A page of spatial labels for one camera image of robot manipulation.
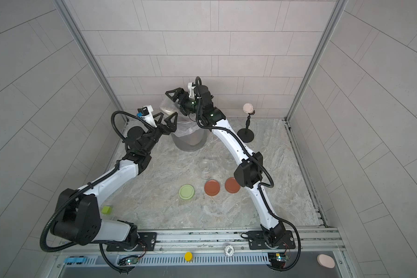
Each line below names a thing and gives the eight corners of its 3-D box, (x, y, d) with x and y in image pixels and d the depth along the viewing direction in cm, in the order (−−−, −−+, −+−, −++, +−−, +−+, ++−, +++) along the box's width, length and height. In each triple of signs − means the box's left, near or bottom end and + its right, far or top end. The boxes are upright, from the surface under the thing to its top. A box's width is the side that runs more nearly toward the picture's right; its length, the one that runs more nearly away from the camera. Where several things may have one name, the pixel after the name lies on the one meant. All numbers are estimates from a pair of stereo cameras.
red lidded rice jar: (199, 179, 91) (198, 174, 87) (200, 164, 97) (199, 158, 93) (213, 179, 91) (213, 174, 87) (213, 164, 97) (213, 159, 93)
